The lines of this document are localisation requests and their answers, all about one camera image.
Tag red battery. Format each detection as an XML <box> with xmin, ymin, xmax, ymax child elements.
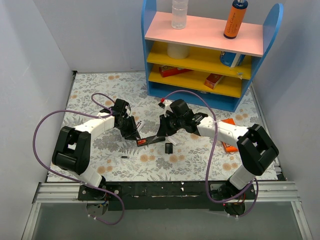
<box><xmin>137</xmin><ymin>139</ymin><xmax>147</xmax><ymax>146</ymax></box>

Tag white battery cover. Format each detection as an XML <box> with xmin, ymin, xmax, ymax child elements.
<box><xmin>167</xmin><ymin>136</ymin><xmax>178</xmax><ymax>146</ymax></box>

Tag black remote control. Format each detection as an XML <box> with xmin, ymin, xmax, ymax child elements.
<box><xmin>136</xmin><ymin>135</ymin><xmax>166</xmax><ymax>147</ymax></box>

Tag black battery cover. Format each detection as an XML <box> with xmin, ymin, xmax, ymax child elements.
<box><xmin>165</xmin><ymin>142</ymin><xmax>174</xmax><ymax>154</ymax></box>

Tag white remote control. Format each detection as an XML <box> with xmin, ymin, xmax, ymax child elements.
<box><xmin>136</xmin><ymin>120</ymin><xmax>145</xmax><ymax>131</ymax></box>

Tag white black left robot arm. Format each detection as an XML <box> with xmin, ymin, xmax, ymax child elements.
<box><xmin>52</xmin><ymin>99</ymin><xmax>141</xmax><ymax>200</ymax></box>

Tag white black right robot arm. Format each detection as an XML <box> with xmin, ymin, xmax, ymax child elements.
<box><xmin>156</xmin><ymin>99</ymin><xmax>279</xmax><ymax>200</ymax></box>

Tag orange red small box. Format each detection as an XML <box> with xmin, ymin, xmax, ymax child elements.
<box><xmin>204</xmin><ymin>73</ymin><xmax>225</xmax><ymax>89</ymax></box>

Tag orange battery pack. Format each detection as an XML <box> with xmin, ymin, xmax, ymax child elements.
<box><xmin>222</xmin><ymin>118</ymin><xmax>238</xmax><ymax>154</ymax></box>

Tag red flat box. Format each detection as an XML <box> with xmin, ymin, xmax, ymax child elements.
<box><xmin>158</xmin><ymin>65</ymin><xmax>192</xmax><ymax>78</ymax></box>

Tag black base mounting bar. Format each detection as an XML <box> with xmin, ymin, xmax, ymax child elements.
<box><xmin>77</xmin><ymin>180</ymin><xmax>256</xmax><ymax>212</ymax></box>

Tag blue yellow pink shelf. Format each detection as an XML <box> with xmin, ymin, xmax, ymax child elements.
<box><xmin>141</xmin><ymin>0</ymin><xmax>284</xmax><ymax>112</ymax></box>

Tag white paper roll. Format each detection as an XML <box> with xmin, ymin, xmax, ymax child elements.
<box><xmin>167</xmin><ymin>43</ymin><xmax>190</xmax><ymax>60</ymax></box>

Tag clear plastic bottle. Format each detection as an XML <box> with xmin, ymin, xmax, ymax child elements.
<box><xmin>171</xmin><ymin>0</ymin><xmax>189</xmax><ymax>30</ymax></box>

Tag orange cylindrical bottle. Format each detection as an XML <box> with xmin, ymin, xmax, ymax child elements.
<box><xmin>223</xmin><ymin>0</ymin><xmax>249</xmax><ymax>39</ymax></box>

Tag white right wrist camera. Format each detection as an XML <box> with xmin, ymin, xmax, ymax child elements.
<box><xmin>158</xmin><ymin>98</ymin><xmax>172</xmax><ymax>112</ymax></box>

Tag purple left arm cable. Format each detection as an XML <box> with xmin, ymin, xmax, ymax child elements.
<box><xmin>32</xmin><ymin>92</ymin><xmax>126</xmax><ymax>226</ymax></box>

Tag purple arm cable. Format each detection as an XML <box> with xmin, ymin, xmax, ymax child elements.
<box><xmin>159</xmin><ymin>89</ymin><xmax>260</xmax><ymax>218</ymax></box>
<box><xmin>32</xmin><ymin>92</ymin><xmax>126</xmax><ymax>226</ymax></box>

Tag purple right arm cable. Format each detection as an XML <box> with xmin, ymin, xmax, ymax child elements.
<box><xmin>159</xmin><ymin>89</ymin><xmax>260</xmax><ymax>218</ymax></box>

